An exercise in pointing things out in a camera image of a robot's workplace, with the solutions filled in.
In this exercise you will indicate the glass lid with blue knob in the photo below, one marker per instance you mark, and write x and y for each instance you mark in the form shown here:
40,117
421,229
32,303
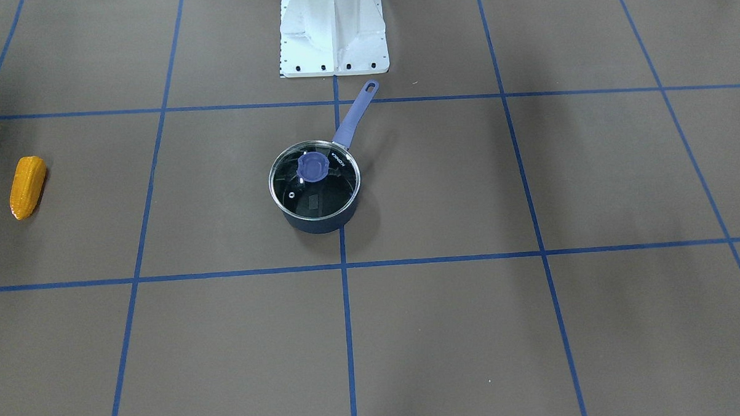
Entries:
315,181

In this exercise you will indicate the yellow plastic corn cob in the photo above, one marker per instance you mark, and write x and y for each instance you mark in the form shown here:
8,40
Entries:
27,185

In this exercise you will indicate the dark blue saucepan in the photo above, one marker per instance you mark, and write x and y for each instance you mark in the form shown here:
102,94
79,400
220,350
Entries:
343,136

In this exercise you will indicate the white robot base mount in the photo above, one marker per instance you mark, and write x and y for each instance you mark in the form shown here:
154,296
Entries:
332,38

